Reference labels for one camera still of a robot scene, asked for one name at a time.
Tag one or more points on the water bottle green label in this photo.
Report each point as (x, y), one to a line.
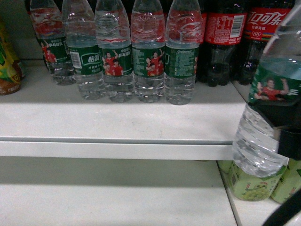
(269, 131)

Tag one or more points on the white lower shelf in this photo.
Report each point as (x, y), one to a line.
(99, 192)

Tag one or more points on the left cola bottle red label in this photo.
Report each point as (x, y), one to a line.
(224, 28)

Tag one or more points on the right green grape juice bottle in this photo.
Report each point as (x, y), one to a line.
(289, 183)

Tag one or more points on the far left water bottle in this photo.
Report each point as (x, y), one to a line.
(48, 26)

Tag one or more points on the green grape juice bottle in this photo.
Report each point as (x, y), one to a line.
(247, 187)
(289, 183)

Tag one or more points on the right cola bottle red label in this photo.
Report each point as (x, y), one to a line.
(264, 16)

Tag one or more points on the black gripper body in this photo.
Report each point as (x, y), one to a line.
(290, 142)

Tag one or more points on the yellow lemon tea bottle left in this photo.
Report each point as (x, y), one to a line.
(11, 67)

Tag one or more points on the cola bottle red label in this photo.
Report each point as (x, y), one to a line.
(224, 28)
(264, 16)

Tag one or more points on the white shelf with water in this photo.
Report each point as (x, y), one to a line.
(46, 120)

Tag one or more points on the left green grape juice bottle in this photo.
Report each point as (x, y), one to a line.
(247, 187)

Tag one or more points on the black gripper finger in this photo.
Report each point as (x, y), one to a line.
(278, 113)

